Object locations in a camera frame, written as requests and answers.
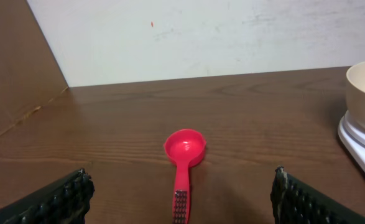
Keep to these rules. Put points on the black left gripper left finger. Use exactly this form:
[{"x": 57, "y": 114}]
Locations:
[{"x": 67, "y": 200}]

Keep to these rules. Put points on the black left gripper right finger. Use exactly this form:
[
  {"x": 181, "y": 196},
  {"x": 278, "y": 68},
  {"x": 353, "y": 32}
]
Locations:
[{"x": 293, "y": 201}]

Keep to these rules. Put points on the red plastic measuring scoop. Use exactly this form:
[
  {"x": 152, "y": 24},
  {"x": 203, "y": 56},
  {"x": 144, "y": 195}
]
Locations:
[{"x": 185, "y": 148}]

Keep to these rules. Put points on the white digital kitchen scale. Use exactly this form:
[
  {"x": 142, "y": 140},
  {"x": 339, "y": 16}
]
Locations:
[{"x": 352, "y": 135}]

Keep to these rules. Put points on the brown cardboard side panel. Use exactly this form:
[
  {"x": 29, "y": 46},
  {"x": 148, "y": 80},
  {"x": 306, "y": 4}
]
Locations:
[{"x": 29, "y": 74}]

